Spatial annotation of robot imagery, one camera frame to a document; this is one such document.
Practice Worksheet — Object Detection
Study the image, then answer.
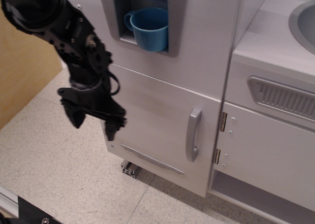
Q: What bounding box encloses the aluminium rail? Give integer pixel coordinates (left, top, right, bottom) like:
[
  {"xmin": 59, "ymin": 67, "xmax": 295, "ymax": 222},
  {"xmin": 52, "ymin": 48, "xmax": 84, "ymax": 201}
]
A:
[{"xmin": 0, "ymin": 186, "xmax": 19, "ymax": 218}]

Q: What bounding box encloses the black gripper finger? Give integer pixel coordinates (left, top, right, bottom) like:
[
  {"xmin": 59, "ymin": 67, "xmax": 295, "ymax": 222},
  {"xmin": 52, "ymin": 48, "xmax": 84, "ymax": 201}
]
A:
[
  {"xmin": 61, "ymin": 99, "xmax": 85, "ymax": 128},
  {"xmin": 104, "ymin": 119, "xmax": 127, "ymax": 141}
]

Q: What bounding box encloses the plywood board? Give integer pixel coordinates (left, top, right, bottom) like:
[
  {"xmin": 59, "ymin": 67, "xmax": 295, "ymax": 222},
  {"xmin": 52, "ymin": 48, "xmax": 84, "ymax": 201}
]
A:
[{"xmin": 0, "ymin": 14, "xmax": 62, "ymax": 128}]

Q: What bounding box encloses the silver fridge door handle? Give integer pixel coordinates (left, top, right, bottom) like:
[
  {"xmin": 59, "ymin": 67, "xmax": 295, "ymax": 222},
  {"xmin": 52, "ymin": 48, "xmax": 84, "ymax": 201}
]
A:
[{"xmin": 185, "ymin": 108, "xmax": 202, "ymax": 162}]

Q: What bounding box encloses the silver winged fridge emblem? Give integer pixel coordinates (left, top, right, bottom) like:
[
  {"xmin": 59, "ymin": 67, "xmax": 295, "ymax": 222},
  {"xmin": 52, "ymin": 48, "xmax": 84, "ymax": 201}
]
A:
[{"xmin": 120, "ymin": 143, "xmax": 186, "ymax": 175}]

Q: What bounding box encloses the aluminium extrusion foot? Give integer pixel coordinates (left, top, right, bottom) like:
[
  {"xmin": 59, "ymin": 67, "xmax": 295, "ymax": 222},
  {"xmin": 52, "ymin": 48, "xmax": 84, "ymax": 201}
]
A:
[{"xmin": 121, "ymin": 160, "xmax": 141, "ymax": 179}]

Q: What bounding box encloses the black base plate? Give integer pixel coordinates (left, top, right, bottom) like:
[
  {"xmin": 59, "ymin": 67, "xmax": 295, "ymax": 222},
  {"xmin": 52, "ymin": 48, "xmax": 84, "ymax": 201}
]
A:
[{"xmin": 18, "ymin": 196, "xmax": 62, "ymax": 224}]

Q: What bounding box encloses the lower brass door hinge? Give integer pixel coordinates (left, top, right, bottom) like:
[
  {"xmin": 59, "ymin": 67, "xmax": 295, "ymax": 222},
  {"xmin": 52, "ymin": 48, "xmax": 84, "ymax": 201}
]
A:
[{"xmin": 214, "ymin": 149, "xmax": 221, "ymax": 164}]

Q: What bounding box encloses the grey vent panel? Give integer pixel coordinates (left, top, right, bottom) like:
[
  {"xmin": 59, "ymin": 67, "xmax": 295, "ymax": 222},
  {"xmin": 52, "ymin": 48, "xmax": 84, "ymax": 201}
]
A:
[{"xmin": 247, "ymin": 76, "xmax": 315, "ymax": 122}]

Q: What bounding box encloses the grey sink basin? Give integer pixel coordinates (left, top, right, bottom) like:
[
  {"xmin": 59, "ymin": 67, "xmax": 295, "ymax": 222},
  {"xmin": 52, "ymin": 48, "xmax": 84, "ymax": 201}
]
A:
[{"xmin": 288, "ymin": 0, "xmax": 315, "ymax": 54}]

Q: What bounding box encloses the white toy fridge cabinet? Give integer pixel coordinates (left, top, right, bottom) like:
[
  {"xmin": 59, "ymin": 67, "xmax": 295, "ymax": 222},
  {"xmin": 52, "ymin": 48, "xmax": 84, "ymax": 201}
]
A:
[{"xmin": 64, "ymin": 0, "xmax": 243, "ymax": 198}]

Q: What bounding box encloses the upper brass door hinge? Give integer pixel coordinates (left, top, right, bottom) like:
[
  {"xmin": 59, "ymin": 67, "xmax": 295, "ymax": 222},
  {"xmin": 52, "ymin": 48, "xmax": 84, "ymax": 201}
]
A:
[{"xmin": 220, "ymin": 112, "xmax": 227, "ymax": 132}]

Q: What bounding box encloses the white oven cabinet door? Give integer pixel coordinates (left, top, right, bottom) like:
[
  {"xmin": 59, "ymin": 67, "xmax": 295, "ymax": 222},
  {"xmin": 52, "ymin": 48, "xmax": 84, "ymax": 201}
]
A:
[{"xmin": 214, "ymin": 103, "xmax": 315, "ymax": 210}]

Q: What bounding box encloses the grey dispenser frame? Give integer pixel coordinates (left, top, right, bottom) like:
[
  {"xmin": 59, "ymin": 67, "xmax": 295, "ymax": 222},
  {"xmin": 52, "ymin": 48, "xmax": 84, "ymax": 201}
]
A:
[{"xmin": 101, "ymin": 0, "xmax": 188, "ymax": 57}]

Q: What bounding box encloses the blue plastic cup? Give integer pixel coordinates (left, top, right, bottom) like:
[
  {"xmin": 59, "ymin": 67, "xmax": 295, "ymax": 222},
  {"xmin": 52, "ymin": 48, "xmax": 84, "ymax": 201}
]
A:
[{"xmin": 124, "ymin": 7, "xmax": 168, "ymax": 52}]

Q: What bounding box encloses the white toy kitchen counter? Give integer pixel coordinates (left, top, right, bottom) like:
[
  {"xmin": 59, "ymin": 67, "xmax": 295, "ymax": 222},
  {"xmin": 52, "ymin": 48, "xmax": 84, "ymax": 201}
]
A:
[{"xmin": 210, "ymin": 0, "xmax": 315, "ymax": 224}]

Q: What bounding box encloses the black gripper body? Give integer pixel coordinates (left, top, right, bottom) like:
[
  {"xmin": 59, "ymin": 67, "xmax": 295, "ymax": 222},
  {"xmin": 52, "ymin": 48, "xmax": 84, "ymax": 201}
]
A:
[{"xmin": 58, "ymin": 80, "xmax": 126, "ymax": 121}]

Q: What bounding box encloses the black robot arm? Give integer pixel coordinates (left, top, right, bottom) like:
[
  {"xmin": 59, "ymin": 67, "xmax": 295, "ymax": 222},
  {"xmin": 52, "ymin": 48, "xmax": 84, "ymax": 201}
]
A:
[{"xmin": 0, "ymin": 0, "xmax": 126, "ymax": 141}]

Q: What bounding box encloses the brass door hinge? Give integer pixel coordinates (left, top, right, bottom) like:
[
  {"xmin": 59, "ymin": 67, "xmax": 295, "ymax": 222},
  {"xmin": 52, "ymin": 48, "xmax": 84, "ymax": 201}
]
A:
[
  {"xmin": 220, "ymin": 112, "xmax": 227, "ymax": 132},
  {"xmin": 214, "ymin": 149, "xmax": 221, "ymax": 164}
]

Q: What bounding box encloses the white fridge door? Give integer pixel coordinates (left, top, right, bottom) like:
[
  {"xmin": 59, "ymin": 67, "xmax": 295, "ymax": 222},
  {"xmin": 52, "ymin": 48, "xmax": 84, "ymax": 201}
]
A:
[{"xmin": 106, "ymin": 65, "xmax": 221, "ymax": 197}]

